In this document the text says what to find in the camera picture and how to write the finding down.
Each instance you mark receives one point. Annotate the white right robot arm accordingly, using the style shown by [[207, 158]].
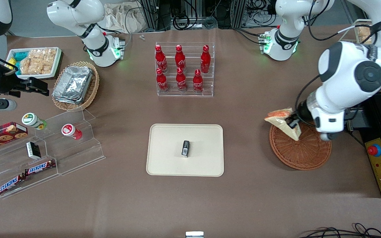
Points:
[[94, 49]]

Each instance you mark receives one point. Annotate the clear acrylic stepped shelf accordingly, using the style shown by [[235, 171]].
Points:
[[78, 152]]

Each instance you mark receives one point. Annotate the red cookie box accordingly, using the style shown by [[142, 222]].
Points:
[[2, 135]]

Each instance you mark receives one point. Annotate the white and black device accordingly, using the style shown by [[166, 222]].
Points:
[[194, 235]]

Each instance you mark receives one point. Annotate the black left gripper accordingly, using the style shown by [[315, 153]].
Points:
[[301, 114]]

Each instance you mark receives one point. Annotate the snickers bar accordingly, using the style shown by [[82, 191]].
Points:
[[10, 184], [40, 167]]

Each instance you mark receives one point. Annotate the green lid cup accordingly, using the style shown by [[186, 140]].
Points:
[[31, 120]]

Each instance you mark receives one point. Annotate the white power strip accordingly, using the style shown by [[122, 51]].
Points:
[[260, 18]]

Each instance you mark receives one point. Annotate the white plastic snack container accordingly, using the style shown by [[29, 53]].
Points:
[[56, 64]]

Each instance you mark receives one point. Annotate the aluminium frame post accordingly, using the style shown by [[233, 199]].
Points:
[[150, 13]]

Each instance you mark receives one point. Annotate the red emergency stop button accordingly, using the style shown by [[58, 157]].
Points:
[[373, 150]]

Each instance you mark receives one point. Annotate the bagged beige snack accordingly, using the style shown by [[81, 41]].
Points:
[[364, 34]]

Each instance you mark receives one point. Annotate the round brown wicker basket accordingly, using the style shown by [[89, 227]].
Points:
[[301, 155]]

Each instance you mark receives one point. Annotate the oval wicker basket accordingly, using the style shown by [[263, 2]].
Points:
[[91, 89]]

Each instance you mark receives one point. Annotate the red cola bottle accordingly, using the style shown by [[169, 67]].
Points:
[[162, 82], [181, 82], [180, 59], [197, 82], [160, 59], [205, 61]]

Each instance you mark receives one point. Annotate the cream plastic tray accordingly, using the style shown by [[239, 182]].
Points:
[[167, 155]]

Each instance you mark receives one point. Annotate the clear acrylic bottle rack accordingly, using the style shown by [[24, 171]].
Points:
[[189, 94]]

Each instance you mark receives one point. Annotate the dark grey metal bin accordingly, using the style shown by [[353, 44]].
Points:
[[356, 123]]

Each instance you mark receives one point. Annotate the bagged rice crackers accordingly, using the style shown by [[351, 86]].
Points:
[[38, 61]]

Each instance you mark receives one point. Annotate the blue snack packet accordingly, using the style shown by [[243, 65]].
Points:
[[20, 56]]

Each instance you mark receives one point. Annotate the triangle sandwich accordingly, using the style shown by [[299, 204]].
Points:
[[284, 124]]

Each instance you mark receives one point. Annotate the black and white small box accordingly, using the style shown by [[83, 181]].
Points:
[[33, 150]]

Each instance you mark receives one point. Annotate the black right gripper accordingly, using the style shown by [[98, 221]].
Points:
[[6, 84]]

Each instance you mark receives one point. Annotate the yellow snack packet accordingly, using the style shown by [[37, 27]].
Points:
[[11, 64]]

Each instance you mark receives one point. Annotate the crumpled white plastic bag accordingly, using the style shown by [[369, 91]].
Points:
[[126, 18]]

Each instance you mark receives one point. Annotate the aluminium foil container stack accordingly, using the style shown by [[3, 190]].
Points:
[[73, 84]]

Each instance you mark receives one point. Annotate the red lid cup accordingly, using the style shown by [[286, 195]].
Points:
[[69, 130]]

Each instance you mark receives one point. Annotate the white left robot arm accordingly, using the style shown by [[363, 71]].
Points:
[[342, 66]]

